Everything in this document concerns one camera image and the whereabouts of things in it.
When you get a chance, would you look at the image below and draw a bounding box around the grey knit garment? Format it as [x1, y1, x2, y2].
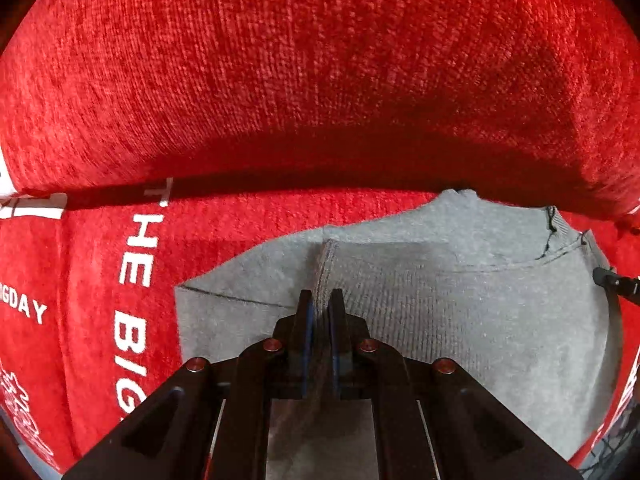
[175, 191, 623, 479]

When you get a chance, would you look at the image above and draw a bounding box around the red wedding pillow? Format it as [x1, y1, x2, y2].
[1, 0, 639, 224]

